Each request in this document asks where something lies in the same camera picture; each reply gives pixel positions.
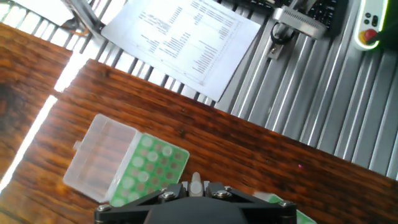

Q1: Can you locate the tall green pipette tip holder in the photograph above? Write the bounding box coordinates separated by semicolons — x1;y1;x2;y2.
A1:
264;193;319;224

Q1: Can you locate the small metal mount bracket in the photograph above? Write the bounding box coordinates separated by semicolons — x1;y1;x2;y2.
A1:
267;40;284;60

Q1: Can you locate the printed white paper sheet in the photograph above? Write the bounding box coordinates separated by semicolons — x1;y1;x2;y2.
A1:
99;0;262;102

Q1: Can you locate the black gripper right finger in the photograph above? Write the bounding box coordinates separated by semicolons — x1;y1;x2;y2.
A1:
202;184;300;224

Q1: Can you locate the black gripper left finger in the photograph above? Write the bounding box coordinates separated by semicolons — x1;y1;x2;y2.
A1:
93;182;191;224

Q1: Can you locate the yellow white emergency stop pendant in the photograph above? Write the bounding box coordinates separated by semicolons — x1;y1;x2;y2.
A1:
353;0;398;52

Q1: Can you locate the brown wooden board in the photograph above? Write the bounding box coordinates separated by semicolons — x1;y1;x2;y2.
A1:
0;22;398;224

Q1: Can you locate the black camera cable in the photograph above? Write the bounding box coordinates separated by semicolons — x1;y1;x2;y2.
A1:
271;24;292;47

